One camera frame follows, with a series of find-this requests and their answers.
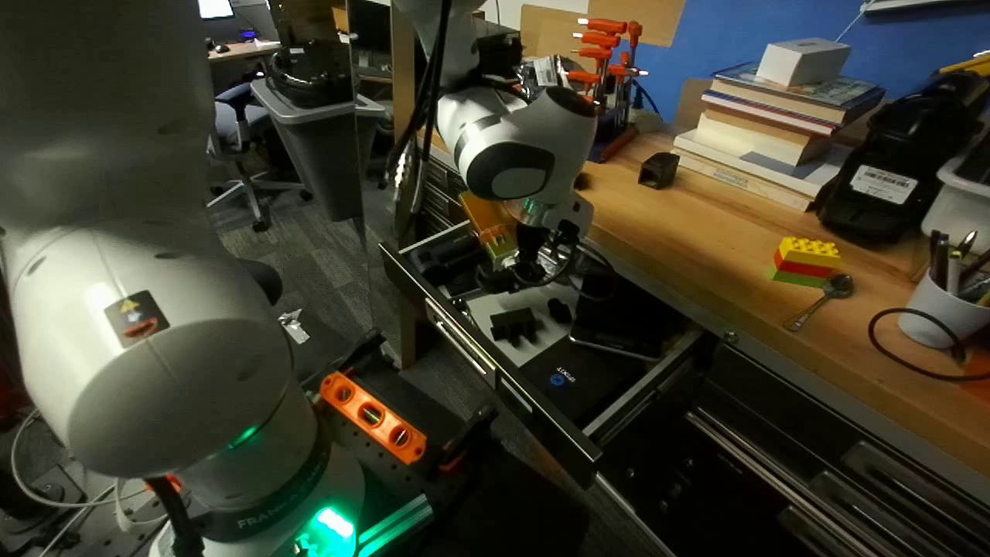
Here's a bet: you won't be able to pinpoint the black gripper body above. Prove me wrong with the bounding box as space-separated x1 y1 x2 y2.
515 223 550 285

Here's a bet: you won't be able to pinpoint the small black block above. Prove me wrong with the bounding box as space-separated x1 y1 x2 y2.
548 297 574 325

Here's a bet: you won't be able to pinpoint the metal drawer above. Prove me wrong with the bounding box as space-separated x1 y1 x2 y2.
382 223 703 482

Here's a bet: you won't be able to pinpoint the black plastic bracket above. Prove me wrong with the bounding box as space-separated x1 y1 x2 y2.
492 309 541 346

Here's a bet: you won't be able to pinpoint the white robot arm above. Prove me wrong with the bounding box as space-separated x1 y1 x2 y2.
0 0 367 557

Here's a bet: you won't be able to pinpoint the black box blue logo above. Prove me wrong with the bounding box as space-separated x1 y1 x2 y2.
519 339 651 427

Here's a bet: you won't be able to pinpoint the grey waste bin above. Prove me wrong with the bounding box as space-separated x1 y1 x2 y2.
251 81 386 220

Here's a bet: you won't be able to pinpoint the stack of books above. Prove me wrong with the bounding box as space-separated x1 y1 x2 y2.
676 64 886 201

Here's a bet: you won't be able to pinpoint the stacked toy bricks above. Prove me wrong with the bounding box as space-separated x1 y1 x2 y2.
775 234 843 285

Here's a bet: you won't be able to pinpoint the white box on books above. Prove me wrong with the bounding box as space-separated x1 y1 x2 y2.
759 37 852 87

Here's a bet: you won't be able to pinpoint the office chair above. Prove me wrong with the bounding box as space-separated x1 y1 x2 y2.
207 84 313 233

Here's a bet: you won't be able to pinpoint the metal spoon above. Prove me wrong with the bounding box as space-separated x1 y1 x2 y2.
790 273 853 335

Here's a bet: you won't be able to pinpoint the black label printer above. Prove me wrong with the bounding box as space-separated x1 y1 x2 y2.
810 71 987 245

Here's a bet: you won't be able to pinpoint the white utensil cup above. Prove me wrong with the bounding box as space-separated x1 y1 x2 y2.
899 233 990 351

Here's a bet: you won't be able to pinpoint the black cable loop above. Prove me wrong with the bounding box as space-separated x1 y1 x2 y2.
868 302 990 383

